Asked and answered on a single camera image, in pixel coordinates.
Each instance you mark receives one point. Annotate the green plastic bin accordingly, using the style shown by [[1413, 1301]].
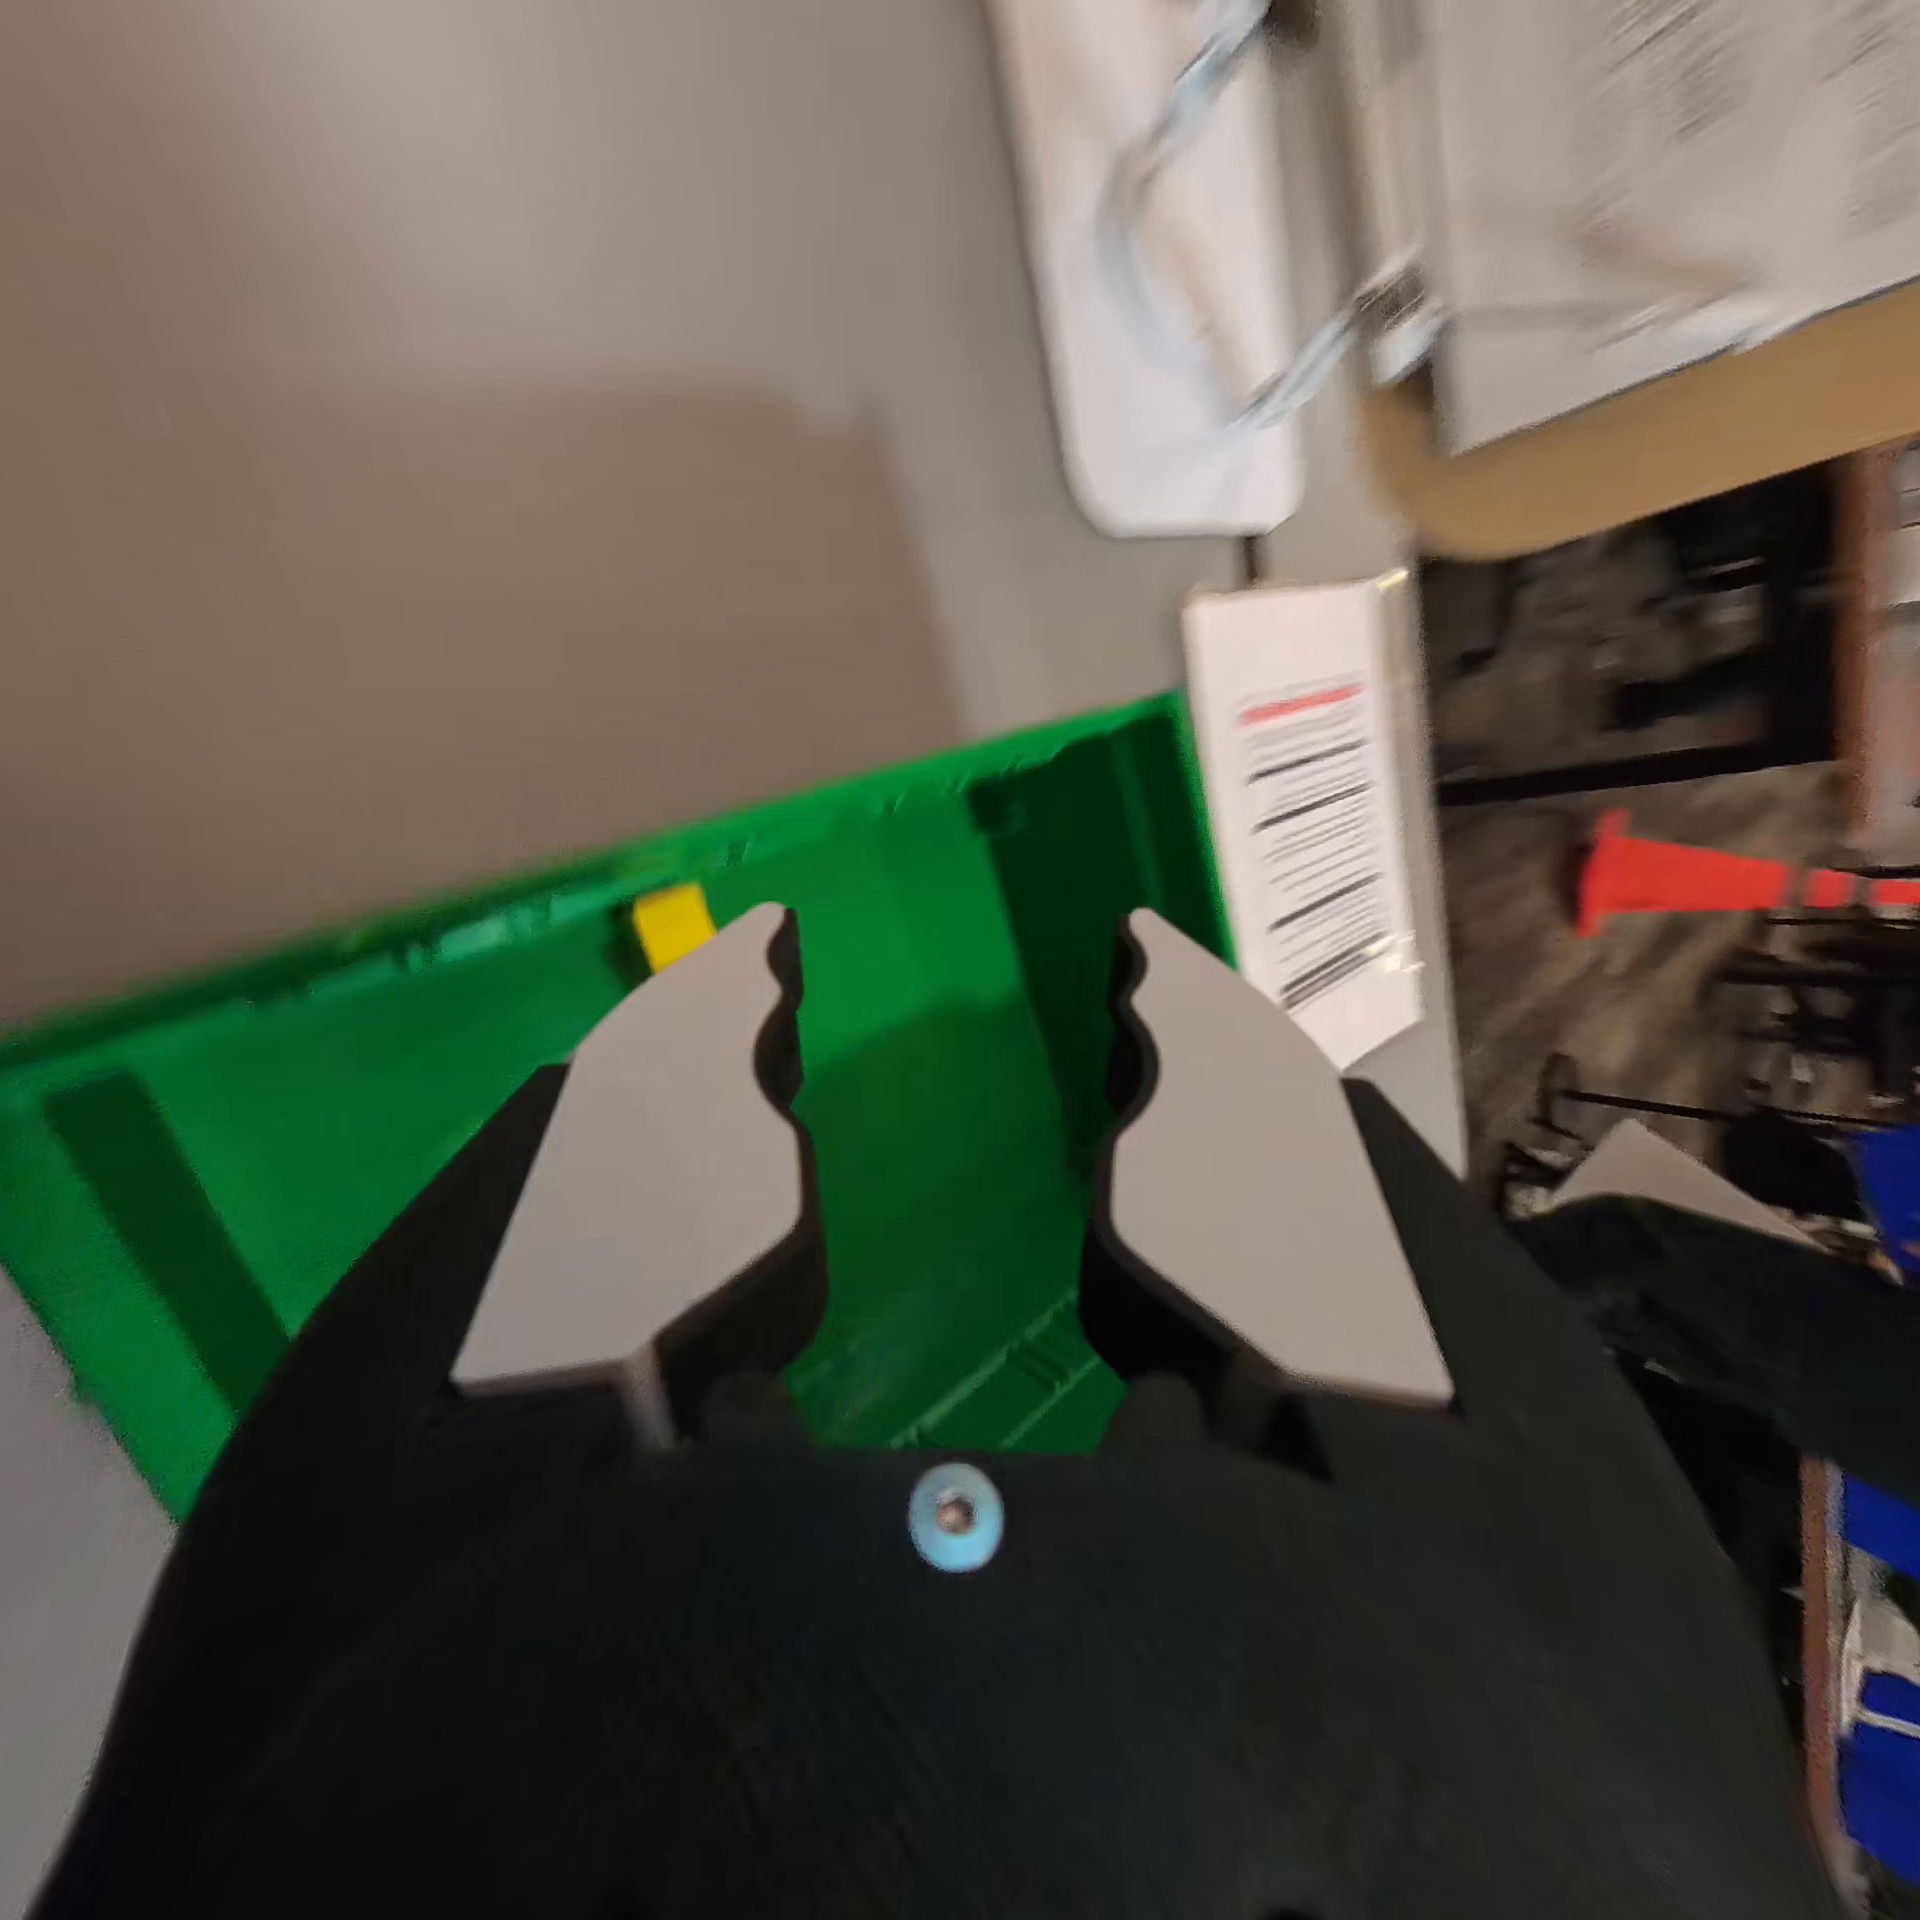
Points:
[[930, 1051]]

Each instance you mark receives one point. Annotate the blue bin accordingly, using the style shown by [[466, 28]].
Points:
[[1885, 1771]]

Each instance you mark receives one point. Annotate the yellow cube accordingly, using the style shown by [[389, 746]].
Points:
[[673, 923]]

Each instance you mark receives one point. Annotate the white paper sheet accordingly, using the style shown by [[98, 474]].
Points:
[[1320, 810]]

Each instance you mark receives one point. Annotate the black office chair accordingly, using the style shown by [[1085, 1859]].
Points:
[[1621, 661]]

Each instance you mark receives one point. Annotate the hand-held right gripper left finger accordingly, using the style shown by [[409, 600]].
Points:
[[644, 1184]]

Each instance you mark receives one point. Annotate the white stand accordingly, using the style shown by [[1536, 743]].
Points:
[[1171, 422]]

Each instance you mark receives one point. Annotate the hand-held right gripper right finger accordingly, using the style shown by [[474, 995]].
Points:
[[1259, 1184]]

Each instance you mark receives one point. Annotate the orange traffic cone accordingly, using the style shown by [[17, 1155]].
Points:
[[1664, 878]]

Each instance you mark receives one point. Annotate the white leaning board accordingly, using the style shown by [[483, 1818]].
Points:
[[1664, 1178]]

